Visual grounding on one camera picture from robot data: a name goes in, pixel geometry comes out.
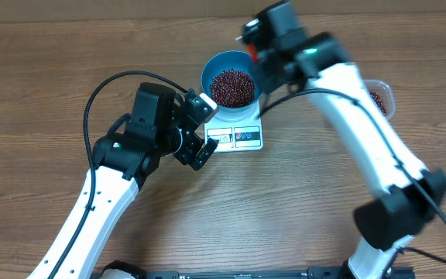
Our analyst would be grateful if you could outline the red scoop blue handle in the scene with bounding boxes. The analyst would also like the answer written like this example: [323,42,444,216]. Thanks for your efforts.
[246,43,259,64]

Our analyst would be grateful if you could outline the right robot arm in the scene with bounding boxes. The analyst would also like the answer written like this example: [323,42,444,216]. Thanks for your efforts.
[242,1,446,278]

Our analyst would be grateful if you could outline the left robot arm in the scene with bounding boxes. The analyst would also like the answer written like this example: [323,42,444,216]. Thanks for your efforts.
[30,82,218,278]

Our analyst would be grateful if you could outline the red beans in bowl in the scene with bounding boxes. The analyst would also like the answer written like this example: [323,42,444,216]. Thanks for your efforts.
[210,69,256,109]

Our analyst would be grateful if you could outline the white digital kitchen scale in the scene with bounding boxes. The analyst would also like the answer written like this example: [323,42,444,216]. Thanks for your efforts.
[204,101,264,153]

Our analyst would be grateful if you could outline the clear plastic container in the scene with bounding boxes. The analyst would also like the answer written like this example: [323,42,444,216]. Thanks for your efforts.
[364,79,396,120]

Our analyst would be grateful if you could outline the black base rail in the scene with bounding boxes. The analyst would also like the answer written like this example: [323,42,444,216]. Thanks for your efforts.
[89,254,416,279]

